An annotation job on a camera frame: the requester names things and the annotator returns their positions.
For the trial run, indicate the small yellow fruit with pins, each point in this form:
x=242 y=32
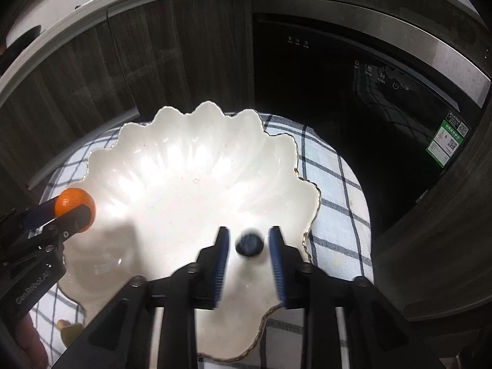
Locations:
x=69 y=332

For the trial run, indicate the person's left hand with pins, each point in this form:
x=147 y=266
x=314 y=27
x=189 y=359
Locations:
x=30 y=336

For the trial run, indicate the dark wood kitchen cabinet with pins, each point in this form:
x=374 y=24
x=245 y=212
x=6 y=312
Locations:
x=153 y=53

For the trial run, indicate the blueberry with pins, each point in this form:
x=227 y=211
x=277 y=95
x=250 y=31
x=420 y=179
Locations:
x=249 y=243

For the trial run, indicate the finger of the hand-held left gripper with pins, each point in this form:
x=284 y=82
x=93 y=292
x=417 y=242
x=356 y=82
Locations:
x=38 y=215
x=75 y=221

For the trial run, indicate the white checkered cloth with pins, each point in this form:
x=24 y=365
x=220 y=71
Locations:
x=334 y=215

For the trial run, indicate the green label sticker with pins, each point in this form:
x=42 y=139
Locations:
x=447 y=136

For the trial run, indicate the black built-in appliance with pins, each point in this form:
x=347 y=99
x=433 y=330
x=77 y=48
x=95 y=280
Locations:
x=338 y=84

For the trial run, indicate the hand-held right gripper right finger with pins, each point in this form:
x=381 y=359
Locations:
x=276 y=269

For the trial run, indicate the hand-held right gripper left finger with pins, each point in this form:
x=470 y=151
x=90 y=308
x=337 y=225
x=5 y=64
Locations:
x=220 y=265

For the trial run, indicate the white scalloped bowl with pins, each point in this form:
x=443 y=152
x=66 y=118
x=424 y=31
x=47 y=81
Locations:
x=173 y=188

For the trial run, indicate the orange mandarin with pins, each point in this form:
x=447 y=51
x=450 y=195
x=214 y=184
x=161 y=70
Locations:
x=73 y=200

